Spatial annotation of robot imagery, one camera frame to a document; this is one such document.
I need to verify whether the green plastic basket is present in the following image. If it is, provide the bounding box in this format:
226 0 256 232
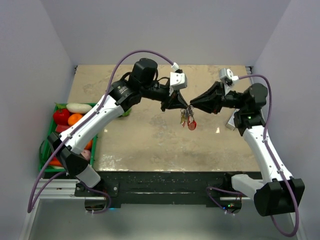
38 103 98 173

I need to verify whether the red toy tomato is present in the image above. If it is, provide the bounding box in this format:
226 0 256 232
52 108 70 126

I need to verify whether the pink toy onion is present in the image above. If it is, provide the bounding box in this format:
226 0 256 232
81 149 91 161

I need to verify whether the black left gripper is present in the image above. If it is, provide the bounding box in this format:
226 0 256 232
141 82 188 112

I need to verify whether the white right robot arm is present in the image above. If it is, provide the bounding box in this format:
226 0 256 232
190 81 305 217

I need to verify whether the green lettuce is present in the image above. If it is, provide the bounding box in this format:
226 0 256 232
119 108 132 118

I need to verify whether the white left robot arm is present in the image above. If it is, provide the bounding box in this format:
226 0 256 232
47 58 188 196

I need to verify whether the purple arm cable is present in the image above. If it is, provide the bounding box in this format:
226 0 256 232
26 49 180 214
234 73 300 238

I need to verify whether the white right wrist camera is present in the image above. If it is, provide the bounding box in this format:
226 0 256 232
219 68 239 87

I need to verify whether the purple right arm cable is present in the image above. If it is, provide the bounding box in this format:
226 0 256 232
234 73 300 238

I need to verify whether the orange toy pumpkin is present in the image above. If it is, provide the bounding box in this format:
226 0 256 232
84 139 93 151

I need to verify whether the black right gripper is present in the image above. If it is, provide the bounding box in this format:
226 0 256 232
190 81 248 115

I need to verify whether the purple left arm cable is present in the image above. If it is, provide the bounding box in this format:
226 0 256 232
26 49 180 214

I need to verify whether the key bunch with red carabiner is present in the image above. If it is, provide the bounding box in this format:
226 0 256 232
180 105 197 131

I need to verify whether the white toy radish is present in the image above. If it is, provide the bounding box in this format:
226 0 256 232
66 103 92 114

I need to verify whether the orange toy orange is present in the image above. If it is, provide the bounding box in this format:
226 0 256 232
67 113 83 126

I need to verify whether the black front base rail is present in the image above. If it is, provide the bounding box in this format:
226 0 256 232
74 171 253 209

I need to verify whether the orange toy carrot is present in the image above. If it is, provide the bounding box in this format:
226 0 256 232
49 160 63 168

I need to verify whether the red box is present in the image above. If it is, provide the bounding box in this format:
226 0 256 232
54 124 70 134

